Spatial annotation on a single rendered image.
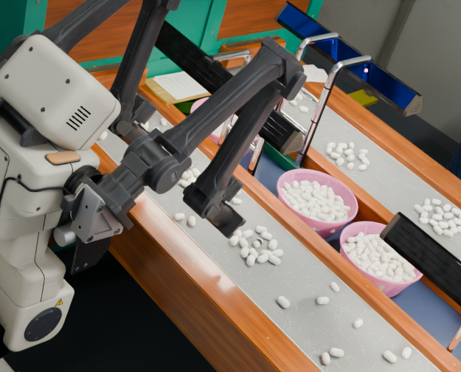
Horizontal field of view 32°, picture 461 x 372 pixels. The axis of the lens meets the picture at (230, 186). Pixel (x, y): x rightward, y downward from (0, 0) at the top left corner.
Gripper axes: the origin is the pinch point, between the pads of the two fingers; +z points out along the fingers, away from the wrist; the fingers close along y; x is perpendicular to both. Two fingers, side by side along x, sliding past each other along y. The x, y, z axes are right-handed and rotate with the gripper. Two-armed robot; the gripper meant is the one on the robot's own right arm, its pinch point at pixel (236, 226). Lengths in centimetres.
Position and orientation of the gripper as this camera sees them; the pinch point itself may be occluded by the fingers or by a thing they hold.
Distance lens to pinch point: 216.8
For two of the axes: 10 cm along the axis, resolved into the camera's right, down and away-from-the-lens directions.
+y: -6.4, -5.8, 5.1
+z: 3.9, 3.2, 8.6
